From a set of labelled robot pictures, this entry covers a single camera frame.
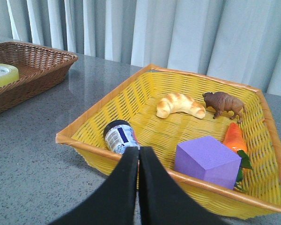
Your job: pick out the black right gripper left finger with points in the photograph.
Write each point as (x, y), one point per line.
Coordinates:
(113, 203)

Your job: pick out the brown wicker basket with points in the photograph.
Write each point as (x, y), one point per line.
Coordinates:
(40, 68)

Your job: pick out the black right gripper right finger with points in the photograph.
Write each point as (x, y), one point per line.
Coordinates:
(162, 201)

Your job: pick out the yellow packing tape roll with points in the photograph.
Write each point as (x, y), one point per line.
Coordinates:
(8, 74)

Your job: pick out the purple foam block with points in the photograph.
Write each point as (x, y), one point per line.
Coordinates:
(209, 160)

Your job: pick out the small black-lidded jar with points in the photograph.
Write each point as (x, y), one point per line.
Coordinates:
(119, 135)

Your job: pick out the grey pleated curtain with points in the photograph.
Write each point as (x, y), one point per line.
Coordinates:
(235, 40)

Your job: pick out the toy croissant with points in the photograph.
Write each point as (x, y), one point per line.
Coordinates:
(178, 102)

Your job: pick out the yellow woven basket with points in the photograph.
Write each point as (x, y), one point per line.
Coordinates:
(135, 100)

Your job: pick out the orange toy carrot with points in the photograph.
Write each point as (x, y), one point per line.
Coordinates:
(234, 141)

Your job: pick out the brown toy bison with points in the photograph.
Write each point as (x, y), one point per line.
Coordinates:
(222, 101)

